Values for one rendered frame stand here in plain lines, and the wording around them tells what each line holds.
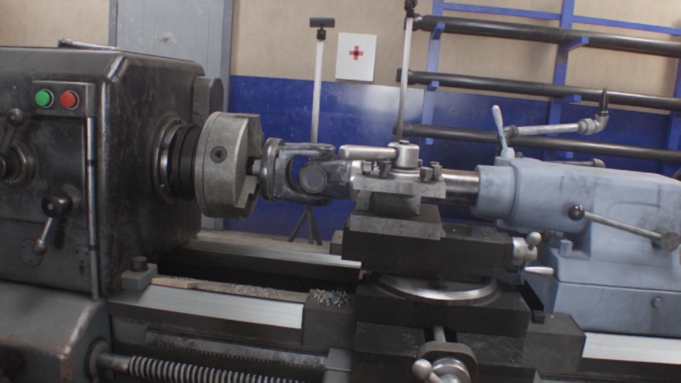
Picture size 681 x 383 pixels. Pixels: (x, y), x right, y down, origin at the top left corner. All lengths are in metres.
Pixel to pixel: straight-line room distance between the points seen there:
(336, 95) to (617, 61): 2.29
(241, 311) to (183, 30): 3.63
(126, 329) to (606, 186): 1.08
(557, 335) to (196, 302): 0.72
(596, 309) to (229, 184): 0.82
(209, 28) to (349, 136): 1.47
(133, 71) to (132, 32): 3.60
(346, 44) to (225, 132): 3.00
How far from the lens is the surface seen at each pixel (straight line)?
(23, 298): 1.19
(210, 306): 1.07
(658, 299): 1.21
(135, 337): 1.18
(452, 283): 0.97
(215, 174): 1.10
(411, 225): 0.92
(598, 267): 1.16
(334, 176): 1.11
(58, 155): 1.08
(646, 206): 1.22
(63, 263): 1.15
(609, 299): 1.17
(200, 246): 1.43
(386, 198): 0.95
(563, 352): 1.06
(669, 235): 1.19
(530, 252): 1.03
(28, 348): 1.11
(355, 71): 4.04
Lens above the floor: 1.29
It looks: 11 degrees down
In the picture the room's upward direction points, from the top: 5 degrees clockwise
